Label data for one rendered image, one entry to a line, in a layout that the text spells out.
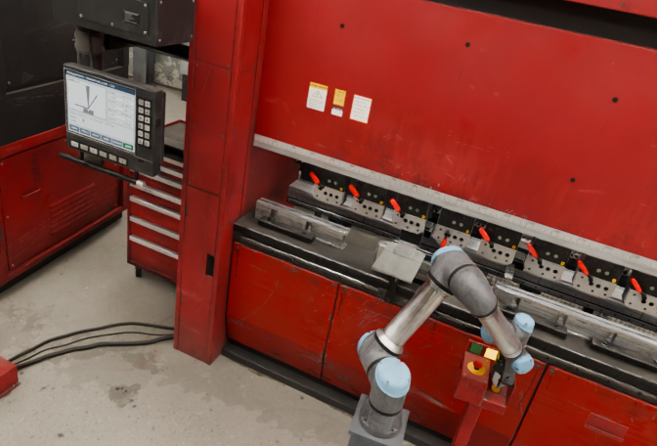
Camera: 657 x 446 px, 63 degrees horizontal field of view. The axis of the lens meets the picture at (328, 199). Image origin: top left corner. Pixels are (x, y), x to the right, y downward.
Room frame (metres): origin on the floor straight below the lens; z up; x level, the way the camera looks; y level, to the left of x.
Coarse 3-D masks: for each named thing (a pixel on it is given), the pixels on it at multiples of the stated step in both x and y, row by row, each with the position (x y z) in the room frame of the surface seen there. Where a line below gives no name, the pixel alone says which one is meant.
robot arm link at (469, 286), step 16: (464, 272) 1.44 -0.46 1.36; (480, 272) 1.45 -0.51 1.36; (464, 288) 1.40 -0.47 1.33; (480, 288) 1.40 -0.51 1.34; (464, 304) 1.40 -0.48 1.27; (480, 304) 1.38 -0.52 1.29; (496, 304) 1.40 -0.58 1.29; (480, 320) 1.42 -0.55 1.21; (496, 320) 1.41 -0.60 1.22; (496, 336) 1.43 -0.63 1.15; (512, 336) 1.45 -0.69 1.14; (512, 352) 1.45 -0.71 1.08; (512, 368) 1.46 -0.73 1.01; (528, 368) 1.45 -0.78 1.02
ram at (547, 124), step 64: (320, 0) 2.34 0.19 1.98; (384, 0) 2.25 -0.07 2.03; (320, 64) 2.32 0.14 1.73; (384, 64) 2.23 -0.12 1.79; (448, 64) 2.15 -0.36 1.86; (512, 64) 2.08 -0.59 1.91; (576, 64) 2.01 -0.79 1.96; (640, 64) 1.95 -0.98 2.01; (256, 128) 2.41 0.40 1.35; (320, 128) 2.31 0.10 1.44; (384, 128) 2.21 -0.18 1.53; (448, 128) 2.13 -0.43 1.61; (512, 128) 2.06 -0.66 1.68; (576, 128) 1.99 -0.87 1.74; (640, 128) 1.92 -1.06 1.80; (448, 192) 2.11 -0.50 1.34; (512, 192) 2.03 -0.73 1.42; (576, 192) 1.96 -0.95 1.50; (640, 192) 1.89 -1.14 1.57
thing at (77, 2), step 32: (64, 0) 2.07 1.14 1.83; (96, 0) 2.02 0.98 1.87; (128, 0) 1.98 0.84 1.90; (160, 0) 1.96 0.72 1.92; (192, 0) 2.14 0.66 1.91; (96, 32) 2.19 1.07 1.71; (128, 32) 1.98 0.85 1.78; (160, 32) 1.97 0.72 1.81; (192, 32) 2.15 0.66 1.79; (96, 64) 2.18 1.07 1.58; (96, 160) 2.17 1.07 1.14
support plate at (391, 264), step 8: (384, 248) 2.12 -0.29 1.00; (392, 248) 2.13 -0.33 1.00; (384, 256) 2.05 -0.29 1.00; (392, 256) 2.06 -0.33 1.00; (400, 256) 2.07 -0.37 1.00; (416, 256) 2.10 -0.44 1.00; (424, 256) 2.11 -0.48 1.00; (376, 264) 1.97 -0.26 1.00; (384, 264) 1.98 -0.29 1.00; (392, 264) 1.99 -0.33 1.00; (400, 264) 2.01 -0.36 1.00; (408, 264) 2.02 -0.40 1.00; (416, 264) 2.03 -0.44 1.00; (384, 272) 1.92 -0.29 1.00; (392, 272) 1.93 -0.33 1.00; (400, 272) 1.94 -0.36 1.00; (408, 272) 1.95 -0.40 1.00; (408, 280) 1.89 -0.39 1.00
